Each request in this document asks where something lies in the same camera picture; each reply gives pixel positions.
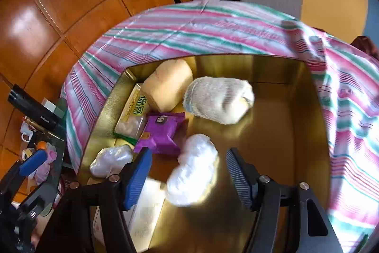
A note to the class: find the striped bed sheet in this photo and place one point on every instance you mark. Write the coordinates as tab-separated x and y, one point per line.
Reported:
192	28

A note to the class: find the glass side table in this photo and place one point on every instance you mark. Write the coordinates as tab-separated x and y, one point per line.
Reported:
60	125

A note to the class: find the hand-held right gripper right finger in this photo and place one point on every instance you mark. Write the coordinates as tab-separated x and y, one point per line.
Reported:
238	176

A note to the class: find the dark red cloth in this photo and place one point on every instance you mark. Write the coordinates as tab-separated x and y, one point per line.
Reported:
368	46

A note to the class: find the pink plastic bottle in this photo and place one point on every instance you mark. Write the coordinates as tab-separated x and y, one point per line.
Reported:
49	157

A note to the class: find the gold box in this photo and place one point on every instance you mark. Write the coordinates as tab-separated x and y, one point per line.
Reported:
281	128

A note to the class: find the green cracker packet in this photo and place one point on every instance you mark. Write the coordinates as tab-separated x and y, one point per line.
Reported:
131	117

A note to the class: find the white mug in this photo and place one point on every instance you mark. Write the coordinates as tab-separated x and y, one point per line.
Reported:
26	133

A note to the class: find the purple snack packet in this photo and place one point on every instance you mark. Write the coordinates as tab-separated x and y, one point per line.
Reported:
162	131

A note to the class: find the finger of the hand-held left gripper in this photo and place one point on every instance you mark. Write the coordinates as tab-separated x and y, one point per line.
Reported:
31	162
35	199

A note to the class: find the black handheld appliance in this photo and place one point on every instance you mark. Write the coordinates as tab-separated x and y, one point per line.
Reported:
32	109

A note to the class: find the cream printed carton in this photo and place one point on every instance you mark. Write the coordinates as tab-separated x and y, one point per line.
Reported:
148	211

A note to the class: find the white plastic-wrapped bundle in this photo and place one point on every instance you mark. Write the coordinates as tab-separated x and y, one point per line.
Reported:
192	173
111	159

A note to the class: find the white sock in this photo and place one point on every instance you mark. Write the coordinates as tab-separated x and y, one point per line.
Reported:
217	99

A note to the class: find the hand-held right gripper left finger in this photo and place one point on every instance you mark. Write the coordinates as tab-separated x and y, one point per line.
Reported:
137	182

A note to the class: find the yellow bread packet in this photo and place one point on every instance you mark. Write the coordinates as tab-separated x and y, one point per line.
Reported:
167	84

